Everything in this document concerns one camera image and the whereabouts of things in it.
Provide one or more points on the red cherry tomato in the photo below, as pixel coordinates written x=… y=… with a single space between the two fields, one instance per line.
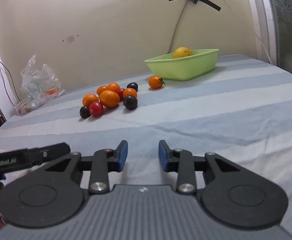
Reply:
x=96 y=109

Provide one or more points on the frosted floral glass door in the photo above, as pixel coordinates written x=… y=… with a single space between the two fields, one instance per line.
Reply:
x=272 y=21

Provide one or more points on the dark purple tomato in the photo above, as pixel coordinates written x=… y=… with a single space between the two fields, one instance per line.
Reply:
x=133 y=85
x=84 y=112
x=130 y=102

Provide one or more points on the dark purple tomato right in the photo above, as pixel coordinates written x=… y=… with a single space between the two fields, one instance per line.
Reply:
x=130 y=102

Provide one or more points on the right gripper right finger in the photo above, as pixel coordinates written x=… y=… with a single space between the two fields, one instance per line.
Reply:
x=185 y=164

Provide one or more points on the red tomato hidden middle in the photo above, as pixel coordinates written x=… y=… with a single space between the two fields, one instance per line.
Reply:
x=120 y=93

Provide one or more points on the yellow lemon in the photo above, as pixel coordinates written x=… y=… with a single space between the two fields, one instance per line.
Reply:
x=182 y=52

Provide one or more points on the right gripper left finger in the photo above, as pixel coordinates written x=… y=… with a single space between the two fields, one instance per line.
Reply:
x=65 y=173

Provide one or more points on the clear plastic bag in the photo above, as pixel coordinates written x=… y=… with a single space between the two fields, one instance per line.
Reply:
x=39 y=86

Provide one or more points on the orange cherry tomato with stem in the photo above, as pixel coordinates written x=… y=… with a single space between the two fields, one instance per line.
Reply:
x=155 y=82

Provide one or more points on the dark purple tomato back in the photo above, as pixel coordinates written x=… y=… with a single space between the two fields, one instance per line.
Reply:
x=133 y=85

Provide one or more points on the striped blue white bedsheet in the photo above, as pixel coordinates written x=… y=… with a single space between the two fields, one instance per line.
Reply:
x=242 y=110

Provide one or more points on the orange tomato right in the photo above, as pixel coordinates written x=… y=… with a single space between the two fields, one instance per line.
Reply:
x=129 y=91

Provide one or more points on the green plastic basket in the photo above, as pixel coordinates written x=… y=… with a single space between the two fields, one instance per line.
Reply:
x=202 y=61

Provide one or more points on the orange tomato back left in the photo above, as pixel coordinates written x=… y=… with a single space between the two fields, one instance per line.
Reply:
x=101 y=89

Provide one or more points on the large orange kumquat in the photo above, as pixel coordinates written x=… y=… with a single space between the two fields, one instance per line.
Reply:
x=109 y=98

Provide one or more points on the dark purple tomato front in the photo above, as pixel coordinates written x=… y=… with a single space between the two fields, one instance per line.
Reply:
x=84 y=112

